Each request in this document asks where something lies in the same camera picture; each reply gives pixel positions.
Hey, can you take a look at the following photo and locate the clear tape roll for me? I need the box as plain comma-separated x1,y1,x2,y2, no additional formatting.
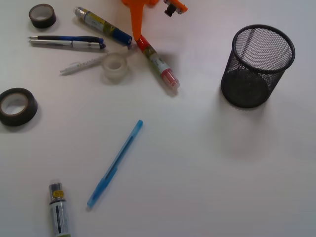
102,53,128,79

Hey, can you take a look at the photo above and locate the light blue ballpoint pen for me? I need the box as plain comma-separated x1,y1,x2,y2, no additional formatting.
87,120,143,209

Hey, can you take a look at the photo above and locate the black mesh pen holder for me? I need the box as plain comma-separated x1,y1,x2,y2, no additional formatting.
221,24,295,109

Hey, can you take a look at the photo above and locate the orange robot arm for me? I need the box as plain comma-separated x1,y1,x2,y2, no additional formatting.
122,0,188,41

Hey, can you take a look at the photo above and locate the black capped marker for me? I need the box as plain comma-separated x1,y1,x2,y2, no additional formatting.
49,183,71,237

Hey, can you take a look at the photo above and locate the blue black pen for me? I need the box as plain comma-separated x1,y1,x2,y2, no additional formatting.
29,36,104,43

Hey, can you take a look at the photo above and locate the silver white pen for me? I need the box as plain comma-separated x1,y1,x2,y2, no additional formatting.
29,39,106,50

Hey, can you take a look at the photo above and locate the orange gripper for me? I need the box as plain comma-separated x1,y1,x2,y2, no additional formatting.
128,0,188,41

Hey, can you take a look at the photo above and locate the red marker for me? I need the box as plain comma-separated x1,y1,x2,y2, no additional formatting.
136,35,180,90

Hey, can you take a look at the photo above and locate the black tape roll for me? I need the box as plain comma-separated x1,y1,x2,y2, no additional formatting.
29,3,57,29
0,88,38,127

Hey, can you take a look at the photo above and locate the blue capped marker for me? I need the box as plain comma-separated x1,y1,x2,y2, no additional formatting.
74,7,132,45

